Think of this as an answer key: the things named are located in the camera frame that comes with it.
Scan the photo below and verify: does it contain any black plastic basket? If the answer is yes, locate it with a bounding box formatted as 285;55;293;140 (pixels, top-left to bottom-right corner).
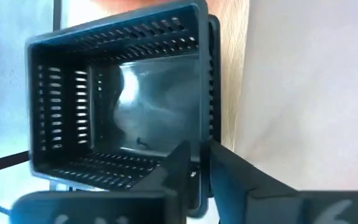
208;14;223;144
25;0;211;218

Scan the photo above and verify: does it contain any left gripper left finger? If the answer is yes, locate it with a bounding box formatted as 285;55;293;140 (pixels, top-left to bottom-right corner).
9;139;193;224

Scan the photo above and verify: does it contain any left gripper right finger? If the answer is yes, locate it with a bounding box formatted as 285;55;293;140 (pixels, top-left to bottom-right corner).
208;139;358;224

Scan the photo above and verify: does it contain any wooden shelf board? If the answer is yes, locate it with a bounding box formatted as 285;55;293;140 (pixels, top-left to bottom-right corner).
88;0;251;153

